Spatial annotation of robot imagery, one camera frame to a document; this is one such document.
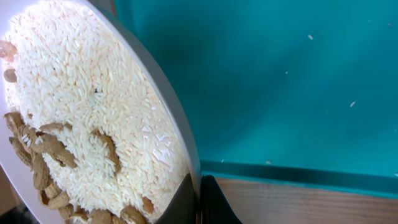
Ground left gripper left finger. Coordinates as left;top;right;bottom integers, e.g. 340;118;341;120
155;174;198;224

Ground brown peanut shells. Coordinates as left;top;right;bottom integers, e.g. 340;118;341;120
1;38;169;221

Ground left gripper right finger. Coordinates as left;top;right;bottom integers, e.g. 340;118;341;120
200;175;242;224

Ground white plate with food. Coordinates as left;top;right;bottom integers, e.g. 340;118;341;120
1;1;201;223

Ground teal plastic serving tray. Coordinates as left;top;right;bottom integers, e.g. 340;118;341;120
115;0;397;198

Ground pile of white rice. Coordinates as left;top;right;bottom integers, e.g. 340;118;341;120
1;1;188;223

